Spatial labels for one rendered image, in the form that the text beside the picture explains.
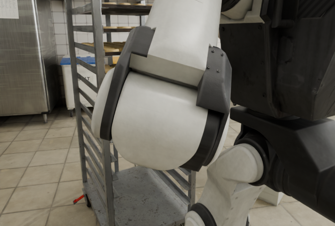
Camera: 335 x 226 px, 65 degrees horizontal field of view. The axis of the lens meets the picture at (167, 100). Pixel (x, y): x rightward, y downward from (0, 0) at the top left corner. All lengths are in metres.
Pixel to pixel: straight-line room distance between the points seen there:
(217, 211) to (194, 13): 0.64
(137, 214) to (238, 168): 1.04
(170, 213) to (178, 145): 1.35
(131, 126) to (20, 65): 3.14
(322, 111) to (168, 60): 0.33
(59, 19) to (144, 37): 3.91
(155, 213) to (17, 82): 2.35
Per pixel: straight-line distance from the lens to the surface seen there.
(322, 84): 0.46
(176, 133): 0.25
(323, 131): 0.60
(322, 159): 0.55
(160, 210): 1.61
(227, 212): 0.79
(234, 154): 0.63
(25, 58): 3.34
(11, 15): 3.34
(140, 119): 0.25
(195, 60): 0.25
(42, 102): 3.40
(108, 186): 1.24
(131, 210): 1.62
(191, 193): 1.50
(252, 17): 0.48
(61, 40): 4.17
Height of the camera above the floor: 1.15
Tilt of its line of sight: 16 degrees down
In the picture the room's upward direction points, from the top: straight up
